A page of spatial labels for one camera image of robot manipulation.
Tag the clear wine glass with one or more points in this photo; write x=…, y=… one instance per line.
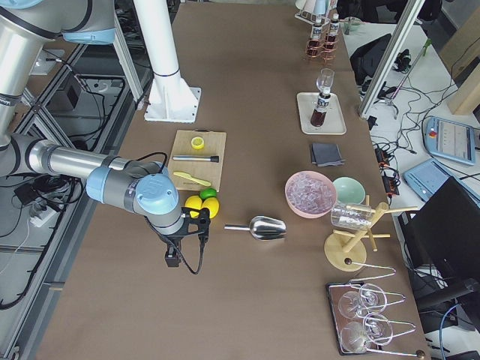
x=325, y=80

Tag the yellow lemon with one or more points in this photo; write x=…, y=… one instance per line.
x=213, y=205
x=194, y=202

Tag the steel ice scoop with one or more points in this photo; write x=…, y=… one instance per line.
x=262, y=228

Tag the grey folded cloth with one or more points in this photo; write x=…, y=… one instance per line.
x=326, y=154

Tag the wooden cup tree stand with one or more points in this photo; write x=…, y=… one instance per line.
x=344, y=248

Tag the white cup drying rack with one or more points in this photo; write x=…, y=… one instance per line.
x=311, y=10

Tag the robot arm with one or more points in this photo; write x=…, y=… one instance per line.
x=140, y=188

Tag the green lime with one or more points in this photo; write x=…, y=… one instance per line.
x=207, y=193

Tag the green bowl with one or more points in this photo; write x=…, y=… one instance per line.
x=349, y=190

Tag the cream rabbit tray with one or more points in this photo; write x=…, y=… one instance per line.
x=334, y=123

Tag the yellow plastic knife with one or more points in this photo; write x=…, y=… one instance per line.
x=188, y=176

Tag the copper wire bottle rack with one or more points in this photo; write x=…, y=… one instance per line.
x=322, y=50

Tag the tea bottle middle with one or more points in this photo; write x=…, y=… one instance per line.
x=315, y=35

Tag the tea bottle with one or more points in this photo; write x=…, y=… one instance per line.
x=315, y=35
x=332, y=32

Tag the pink bowl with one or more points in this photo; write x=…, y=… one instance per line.
x=315, y=175

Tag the tea bottle outer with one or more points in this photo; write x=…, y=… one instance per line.
x=332, y=32

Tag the yellow lemon upper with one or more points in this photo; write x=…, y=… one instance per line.
x=194, y=202

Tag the yellow lemon lower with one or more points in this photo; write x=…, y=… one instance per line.
x=213, y=205

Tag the steel muddler black tip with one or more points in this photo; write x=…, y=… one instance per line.
x=197, y=158

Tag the clear ice cubes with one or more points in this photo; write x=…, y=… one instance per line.
x=310, y=195

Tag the tea bottle taken to tray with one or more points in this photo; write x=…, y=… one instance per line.
x=321, y=107

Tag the blue teach pendant tablet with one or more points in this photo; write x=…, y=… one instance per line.
x=450, y=140

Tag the half lemon slice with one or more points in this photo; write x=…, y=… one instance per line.
x=197, y=143

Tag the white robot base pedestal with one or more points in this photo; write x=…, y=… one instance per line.
x=170, y=99

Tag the bamboo cutting board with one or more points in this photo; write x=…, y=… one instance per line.
x=200, y=154

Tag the glass mug on stand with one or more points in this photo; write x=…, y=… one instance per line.
x=351, y=216

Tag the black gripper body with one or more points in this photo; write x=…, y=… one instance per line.
x=169, y=240

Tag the black glass holder tray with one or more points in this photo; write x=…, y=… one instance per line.
x=339, y=293

